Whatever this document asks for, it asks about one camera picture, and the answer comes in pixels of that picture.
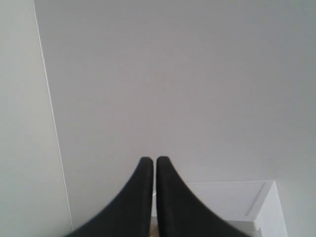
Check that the white plastic drawer cabinet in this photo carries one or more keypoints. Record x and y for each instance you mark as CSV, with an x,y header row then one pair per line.
x,y
252,207

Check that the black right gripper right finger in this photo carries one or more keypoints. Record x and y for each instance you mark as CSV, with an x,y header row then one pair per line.
x,y
180,212

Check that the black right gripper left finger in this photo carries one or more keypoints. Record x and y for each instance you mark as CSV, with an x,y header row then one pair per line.
x,y
129,213

